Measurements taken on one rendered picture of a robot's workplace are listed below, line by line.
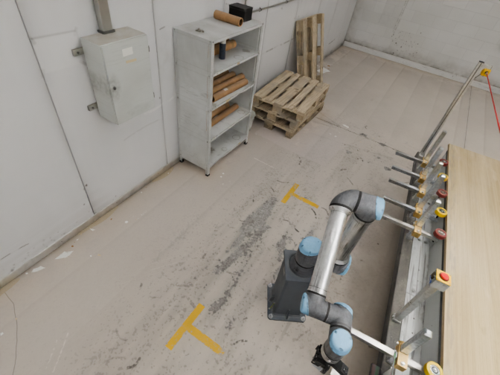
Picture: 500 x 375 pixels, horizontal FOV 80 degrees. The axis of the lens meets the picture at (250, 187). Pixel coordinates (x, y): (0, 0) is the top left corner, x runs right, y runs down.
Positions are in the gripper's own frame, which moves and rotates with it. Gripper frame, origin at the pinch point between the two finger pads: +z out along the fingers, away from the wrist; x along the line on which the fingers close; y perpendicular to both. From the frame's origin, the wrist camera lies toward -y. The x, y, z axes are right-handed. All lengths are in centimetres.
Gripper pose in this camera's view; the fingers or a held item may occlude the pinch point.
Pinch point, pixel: (321, 368)
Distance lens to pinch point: 176.4
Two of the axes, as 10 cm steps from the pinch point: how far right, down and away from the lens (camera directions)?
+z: -1.2, 7.1, 6.9
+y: -8.8, -4.0, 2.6
